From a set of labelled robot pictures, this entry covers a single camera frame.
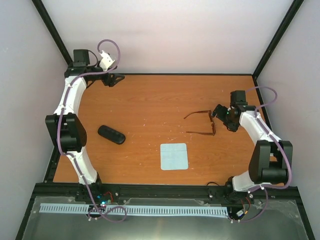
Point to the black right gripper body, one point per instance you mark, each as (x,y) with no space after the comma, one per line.
(230,123)

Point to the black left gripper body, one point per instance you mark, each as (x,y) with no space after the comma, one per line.
(105,81)

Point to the brown sunglasses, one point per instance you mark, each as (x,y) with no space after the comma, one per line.
(211,118)

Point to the black glasses case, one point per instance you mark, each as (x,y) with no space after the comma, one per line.
(111,134)

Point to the light blue cleaning cloth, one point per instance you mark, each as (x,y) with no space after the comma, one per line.
(173,156)

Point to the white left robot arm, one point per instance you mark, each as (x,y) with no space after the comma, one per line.
(66,131)

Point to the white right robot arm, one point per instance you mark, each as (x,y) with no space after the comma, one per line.
(270,165)

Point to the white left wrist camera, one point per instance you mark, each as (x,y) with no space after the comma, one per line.
(106,61)

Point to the black aluminium frame rail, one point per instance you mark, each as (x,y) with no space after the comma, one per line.
(212,194)

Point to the light blue cable duct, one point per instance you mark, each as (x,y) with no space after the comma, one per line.
(139,210)

